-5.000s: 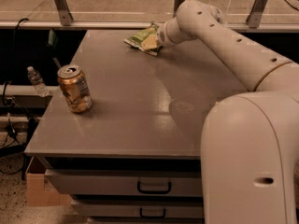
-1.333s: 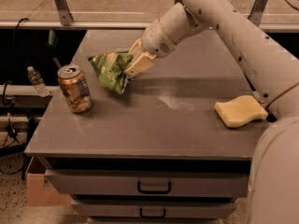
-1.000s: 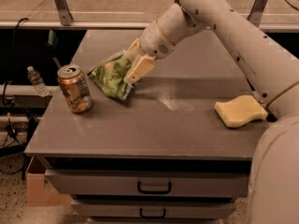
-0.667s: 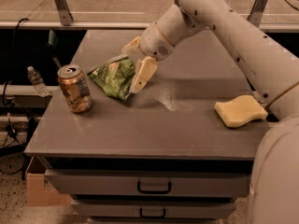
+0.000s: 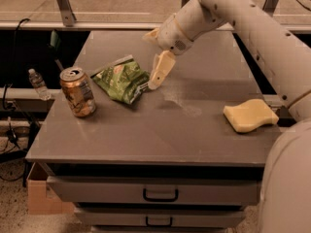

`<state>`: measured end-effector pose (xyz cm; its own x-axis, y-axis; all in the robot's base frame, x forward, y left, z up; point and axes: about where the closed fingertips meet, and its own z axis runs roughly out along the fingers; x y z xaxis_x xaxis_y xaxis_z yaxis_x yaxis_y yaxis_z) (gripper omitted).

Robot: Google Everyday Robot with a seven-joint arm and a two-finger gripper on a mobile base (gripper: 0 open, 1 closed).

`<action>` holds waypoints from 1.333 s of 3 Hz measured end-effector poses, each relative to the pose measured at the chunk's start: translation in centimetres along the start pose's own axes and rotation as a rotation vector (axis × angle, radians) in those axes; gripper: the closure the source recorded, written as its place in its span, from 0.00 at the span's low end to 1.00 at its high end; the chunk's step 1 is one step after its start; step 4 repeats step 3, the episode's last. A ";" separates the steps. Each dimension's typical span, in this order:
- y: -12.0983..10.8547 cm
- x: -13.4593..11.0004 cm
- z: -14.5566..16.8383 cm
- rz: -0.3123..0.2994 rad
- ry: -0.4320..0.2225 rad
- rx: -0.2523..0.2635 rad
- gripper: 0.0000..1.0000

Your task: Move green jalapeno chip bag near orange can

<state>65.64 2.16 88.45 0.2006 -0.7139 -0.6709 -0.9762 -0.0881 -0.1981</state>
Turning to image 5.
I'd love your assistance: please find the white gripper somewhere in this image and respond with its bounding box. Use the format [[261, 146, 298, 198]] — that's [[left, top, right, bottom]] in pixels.
[[142, 14, 193, 90]]

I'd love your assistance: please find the drawer with handle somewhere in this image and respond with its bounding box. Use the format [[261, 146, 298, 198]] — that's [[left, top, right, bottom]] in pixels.
[[48, 176, 259, 206], [75, 208, 244, 228]]

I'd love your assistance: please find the green jalapeno chip bag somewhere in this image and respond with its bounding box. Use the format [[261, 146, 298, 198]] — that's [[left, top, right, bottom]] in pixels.
[[90, 55, 150, 105]]

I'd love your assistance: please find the left metal bracket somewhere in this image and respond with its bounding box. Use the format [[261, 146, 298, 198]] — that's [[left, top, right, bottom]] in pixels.
[[56, 0, 76, 27]]

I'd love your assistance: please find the top drawer with handle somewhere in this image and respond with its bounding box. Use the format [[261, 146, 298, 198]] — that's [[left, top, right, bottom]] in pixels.
[[48, 176, 259, 206]]

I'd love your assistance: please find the orange soda can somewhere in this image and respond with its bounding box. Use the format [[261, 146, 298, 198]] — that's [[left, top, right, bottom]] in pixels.
[[60, 67, 96, 117]]

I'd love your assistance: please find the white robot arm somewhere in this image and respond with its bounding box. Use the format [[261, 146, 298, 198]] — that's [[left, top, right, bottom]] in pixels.
[[144, 0, 311, 233]]

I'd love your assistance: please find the clear plastic water bottle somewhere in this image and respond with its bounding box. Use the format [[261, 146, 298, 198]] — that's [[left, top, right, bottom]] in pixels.
[[28, 68, 52, 101]]

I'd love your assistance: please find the grey drawer cabinet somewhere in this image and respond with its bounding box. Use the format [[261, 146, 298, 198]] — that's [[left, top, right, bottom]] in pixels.
[[27, 31, 280, 233]]

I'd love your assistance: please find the yellow sponge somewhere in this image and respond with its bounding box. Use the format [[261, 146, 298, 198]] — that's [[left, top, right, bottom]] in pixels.
[[223, 99, 279, 133]]

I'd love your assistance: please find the cardboard box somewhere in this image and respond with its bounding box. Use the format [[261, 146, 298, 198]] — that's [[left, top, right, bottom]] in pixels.
[[27, 163, 74, 215]]

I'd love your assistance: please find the green handled tool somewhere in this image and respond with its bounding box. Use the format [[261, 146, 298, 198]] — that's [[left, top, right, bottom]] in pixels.
[[49, 30, 64, 71]]

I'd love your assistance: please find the black cable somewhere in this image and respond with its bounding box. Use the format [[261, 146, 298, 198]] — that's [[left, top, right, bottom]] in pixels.
[[0, 17, 32, 183]]

